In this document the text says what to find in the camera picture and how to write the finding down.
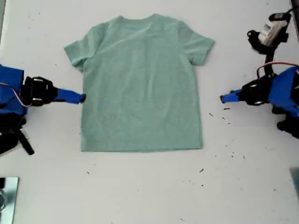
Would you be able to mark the green t-shirt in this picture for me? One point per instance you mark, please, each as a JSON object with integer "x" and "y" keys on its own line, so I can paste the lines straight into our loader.
{"x": 140, "y": 81}

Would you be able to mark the black camera box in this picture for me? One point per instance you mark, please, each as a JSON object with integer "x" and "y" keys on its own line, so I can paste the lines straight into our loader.
{"x": 8, "y": 142}

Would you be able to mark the wide steel plate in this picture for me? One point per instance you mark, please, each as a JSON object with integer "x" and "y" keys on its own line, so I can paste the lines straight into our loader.
{"x": 11, "y": 198}

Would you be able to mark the white printed camera box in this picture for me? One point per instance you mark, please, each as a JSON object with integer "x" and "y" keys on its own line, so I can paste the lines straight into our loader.
{"x": 272, "y": 30}

